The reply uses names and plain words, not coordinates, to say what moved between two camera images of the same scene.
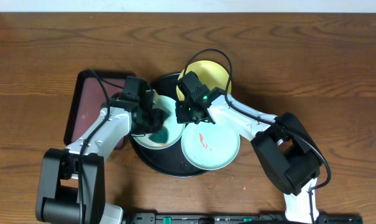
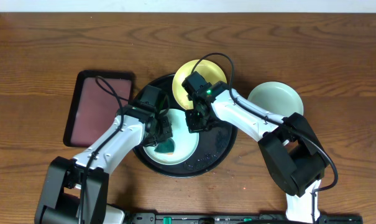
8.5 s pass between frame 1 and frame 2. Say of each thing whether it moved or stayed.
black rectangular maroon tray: stayed
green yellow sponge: moved
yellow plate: stayed
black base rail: stayed
